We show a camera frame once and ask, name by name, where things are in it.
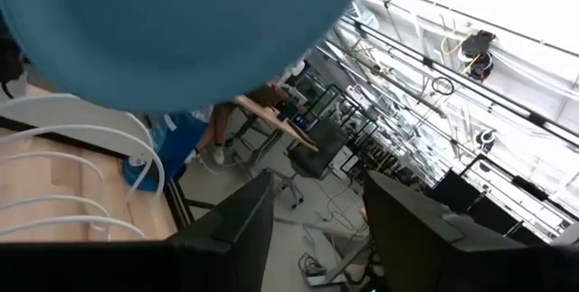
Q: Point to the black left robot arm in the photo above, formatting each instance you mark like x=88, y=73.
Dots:
x=9, y=61

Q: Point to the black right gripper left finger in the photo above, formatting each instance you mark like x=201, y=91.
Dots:
x=203, y=260

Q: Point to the black office chair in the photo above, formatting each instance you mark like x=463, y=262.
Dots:
x=316, y=152

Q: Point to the person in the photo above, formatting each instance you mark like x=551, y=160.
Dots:
x=221, y=125

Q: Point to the blue dish soap bottle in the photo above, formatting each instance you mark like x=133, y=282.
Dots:
x=181, y=138

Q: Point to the white power strip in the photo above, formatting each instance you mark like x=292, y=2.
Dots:
x=325, y=280

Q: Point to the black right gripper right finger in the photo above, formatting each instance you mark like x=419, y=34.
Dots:
x=429, y=256

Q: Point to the wooden desk with grey legs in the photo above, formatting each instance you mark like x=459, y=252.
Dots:
x=271, y=118

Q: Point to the blue plate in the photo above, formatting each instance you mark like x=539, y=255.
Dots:
x=172, y=25

